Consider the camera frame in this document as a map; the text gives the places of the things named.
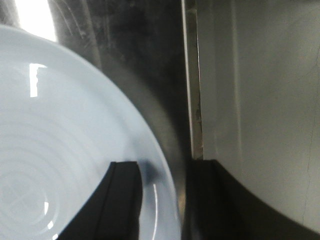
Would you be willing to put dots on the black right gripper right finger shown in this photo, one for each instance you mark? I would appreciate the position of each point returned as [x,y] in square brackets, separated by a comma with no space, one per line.
[218,207]

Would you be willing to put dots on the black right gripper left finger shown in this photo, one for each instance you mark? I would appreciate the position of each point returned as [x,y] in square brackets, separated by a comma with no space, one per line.
[112,212]

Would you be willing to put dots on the light blue plate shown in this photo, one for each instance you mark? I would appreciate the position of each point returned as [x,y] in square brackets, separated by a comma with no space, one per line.
[62,122]

